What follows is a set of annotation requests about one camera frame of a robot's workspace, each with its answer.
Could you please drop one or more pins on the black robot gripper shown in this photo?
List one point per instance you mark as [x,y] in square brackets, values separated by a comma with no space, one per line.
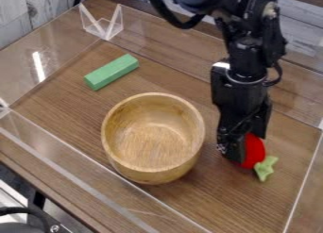
[241,98]

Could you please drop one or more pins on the red plush strawberry toy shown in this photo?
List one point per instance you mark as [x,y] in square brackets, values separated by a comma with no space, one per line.
[257,160]

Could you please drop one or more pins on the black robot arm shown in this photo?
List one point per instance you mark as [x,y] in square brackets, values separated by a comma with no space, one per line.
[249,23]

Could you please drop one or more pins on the wooden bowl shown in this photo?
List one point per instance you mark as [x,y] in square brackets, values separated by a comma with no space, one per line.
[152,134]

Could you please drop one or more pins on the green rectangular block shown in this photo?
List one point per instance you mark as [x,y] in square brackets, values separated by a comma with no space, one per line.
[106,74]

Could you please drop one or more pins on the clear acrylic corner bracket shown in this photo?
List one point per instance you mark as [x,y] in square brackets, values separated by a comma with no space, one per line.
[102,28]

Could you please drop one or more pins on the black metal frame with screw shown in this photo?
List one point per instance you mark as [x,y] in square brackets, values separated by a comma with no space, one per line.
[43,219]

